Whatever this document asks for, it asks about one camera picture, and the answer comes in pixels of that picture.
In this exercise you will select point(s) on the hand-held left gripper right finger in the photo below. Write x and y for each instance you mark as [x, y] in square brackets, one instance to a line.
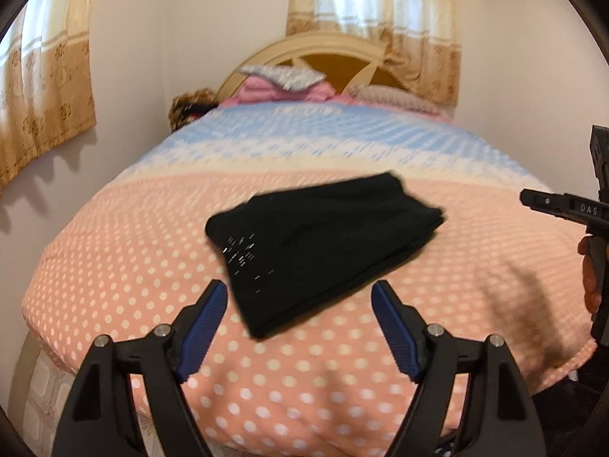
[397, 338]

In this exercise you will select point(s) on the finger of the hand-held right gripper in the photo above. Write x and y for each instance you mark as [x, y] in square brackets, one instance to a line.
[542, 201]

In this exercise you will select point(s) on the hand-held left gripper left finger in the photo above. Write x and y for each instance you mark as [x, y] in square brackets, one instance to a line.
[204, 333]

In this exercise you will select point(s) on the black pants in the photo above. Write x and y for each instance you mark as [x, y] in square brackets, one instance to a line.
[323, 238]

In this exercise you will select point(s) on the person's right hand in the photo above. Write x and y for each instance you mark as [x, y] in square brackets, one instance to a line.
[590, 276]

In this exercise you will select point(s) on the polka-dot pink blue bedspread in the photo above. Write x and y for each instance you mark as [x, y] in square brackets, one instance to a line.
[142, 247]

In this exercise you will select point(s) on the white quilted mattress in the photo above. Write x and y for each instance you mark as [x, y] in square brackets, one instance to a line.
[47, 400]

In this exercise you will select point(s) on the beige patterned curtain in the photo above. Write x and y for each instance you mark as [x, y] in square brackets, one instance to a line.
[47, 85]
[404, 24]

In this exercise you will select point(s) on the brown plush toy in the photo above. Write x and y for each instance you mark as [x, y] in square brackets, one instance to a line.
[188, 104]

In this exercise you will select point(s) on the pink cloth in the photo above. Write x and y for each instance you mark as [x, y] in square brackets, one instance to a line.
[261, 90]

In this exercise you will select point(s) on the cream wooden headboard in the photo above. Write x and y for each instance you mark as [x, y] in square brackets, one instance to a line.
[333, 59]

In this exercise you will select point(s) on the grey patterned cloth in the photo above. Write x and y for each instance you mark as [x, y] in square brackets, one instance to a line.
[290, 76]

